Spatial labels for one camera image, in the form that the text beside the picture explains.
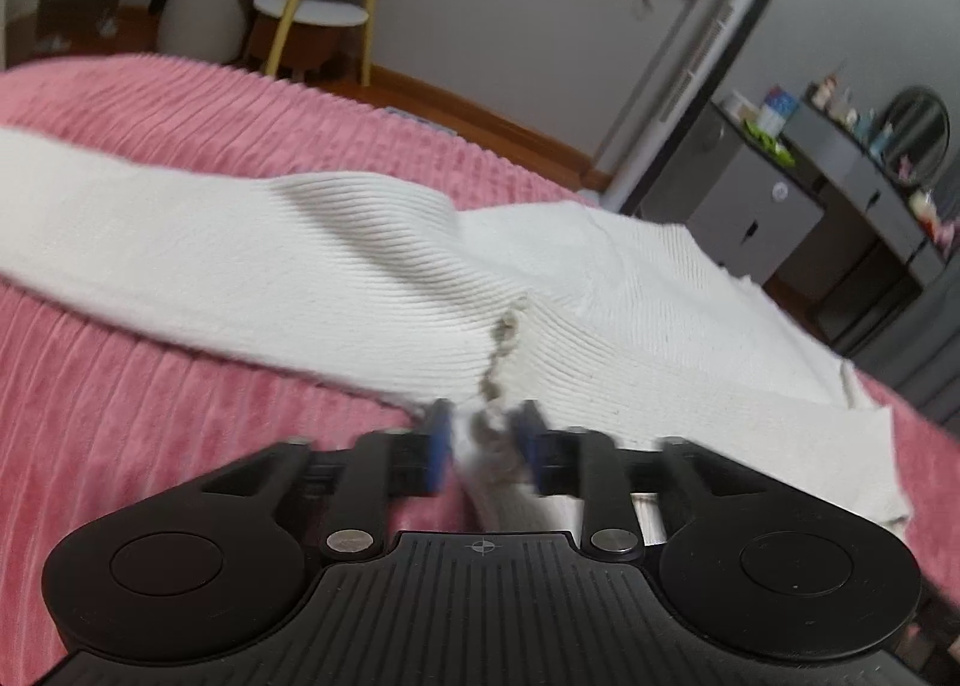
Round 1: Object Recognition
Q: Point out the small grey cabinet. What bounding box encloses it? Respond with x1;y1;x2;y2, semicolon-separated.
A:
685;101;827;287

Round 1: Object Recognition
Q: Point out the white beanbag seat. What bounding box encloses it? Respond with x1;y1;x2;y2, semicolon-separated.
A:
156;0;247;65

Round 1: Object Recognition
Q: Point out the grey pleated curtain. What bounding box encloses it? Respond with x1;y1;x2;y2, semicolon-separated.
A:
846;257;960;429

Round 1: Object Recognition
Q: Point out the grey dressing desk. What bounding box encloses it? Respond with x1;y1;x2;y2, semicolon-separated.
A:
783;85;950;360

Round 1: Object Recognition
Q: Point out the pink ribbed blanket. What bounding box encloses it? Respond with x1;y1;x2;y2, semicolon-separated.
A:
0;52;960;686

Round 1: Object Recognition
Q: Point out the green packet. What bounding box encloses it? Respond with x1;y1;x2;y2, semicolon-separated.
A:
741;121;797;167

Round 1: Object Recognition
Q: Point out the blue and white box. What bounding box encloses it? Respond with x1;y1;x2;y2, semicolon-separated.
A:
756;86;800;134

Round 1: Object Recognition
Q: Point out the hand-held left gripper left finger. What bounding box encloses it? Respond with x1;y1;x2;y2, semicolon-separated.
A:
180;399;455;559

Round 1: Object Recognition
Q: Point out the tall grey panel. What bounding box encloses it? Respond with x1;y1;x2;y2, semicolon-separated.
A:
598;0;775;216

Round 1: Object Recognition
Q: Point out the round black-framed mirror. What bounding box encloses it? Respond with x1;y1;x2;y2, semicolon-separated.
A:
873;86;952;189

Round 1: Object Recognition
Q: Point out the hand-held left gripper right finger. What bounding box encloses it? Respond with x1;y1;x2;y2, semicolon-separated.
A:
508;401;782;561

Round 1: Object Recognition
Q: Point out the white ribbed knit garment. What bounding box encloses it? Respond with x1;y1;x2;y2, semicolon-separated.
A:
0;126;913;534

